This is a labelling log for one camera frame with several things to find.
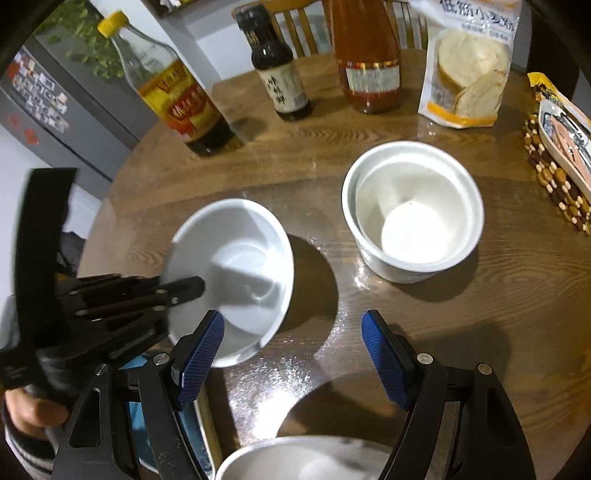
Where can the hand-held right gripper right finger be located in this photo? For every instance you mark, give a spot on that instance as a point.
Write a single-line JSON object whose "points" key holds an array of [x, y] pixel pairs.
{"points": [[388, 364]]}

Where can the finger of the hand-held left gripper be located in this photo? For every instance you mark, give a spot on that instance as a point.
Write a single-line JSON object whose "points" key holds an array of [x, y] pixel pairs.
{"points": [[129, 327], [138, 293]]}

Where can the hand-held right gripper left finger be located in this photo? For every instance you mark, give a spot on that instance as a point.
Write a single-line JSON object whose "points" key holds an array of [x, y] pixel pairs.
{"points": [[198, 364]]}

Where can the blue square dish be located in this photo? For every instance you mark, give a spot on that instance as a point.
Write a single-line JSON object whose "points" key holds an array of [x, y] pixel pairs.
{"points": [[194, 438]]}

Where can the medium white bowl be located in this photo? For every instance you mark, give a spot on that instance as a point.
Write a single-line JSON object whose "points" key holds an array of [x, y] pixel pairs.
{"points": [[240, 258]]}

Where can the large white bowl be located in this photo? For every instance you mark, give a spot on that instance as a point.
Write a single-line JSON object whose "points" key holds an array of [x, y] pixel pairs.
{"points": [[286, 461]]}

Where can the small white bowl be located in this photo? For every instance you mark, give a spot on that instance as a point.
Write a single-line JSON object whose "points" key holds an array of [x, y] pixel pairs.
{"points": [[415, 230]]}

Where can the person's left forearm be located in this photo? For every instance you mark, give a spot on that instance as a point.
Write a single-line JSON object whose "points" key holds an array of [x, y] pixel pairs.
{"points": [[23, 454]]}

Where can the person's left hand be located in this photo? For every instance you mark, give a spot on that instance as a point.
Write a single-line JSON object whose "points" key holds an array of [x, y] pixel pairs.
{"points": [[32, 410]]}

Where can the dark grey jacket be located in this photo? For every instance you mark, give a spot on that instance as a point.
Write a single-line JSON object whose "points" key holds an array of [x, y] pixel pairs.
{"points": [[71, 254]]}

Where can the grey refrigerator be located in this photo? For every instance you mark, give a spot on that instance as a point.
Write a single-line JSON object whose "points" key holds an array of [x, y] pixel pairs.
{"points": [[92, 134]]}

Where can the red fridge sticker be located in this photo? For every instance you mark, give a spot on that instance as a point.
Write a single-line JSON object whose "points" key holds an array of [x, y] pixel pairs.
{"points": [[14, 121], [30, 136]]}

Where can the yellow cap vinegar bottle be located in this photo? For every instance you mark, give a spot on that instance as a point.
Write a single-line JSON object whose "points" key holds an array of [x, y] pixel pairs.
{"points": [[184, 106]]}

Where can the group of photo magnets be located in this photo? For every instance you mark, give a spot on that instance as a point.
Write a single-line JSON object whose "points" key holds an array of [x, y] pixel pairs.
{"points": [[41, 92]]}

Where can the small dark soy sauce bottle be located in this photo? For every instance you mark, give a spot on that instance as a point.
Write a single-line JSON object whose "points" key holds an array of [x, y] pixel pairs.
{"points": [[281, 83]]}

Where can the green hanging vine plant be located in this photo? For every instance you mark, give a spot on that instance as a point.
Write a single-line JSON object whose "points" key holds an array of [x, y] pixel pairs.
{"points": [[87, 32]]}

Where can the yellow snack packet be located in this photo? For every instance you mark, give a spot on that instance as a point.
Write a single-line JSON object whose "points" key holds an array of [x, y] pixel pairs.
{"points": [[568, 134]]}

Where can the orange sauce bottle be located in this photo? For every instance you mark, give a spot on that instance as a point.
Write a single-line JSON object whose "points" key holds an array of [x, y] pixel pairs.
{"points": [[369, 69]]}

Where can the white flour bag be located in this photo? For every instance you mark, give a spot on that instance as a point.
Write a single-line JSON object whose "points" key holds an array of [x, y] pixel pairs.
{"points": [[466, 69]]}

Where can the wooden dining chair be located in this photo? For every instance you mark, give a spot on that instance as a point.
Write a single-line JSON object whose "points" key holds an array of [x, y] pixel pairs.
{"points": [[295, 27], [406, 23]]}

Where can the wooden wall shelf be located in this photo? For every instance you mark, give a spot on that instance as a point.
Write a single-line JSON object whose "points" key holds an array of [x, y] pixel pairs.
{"points": [[166, 5]]}

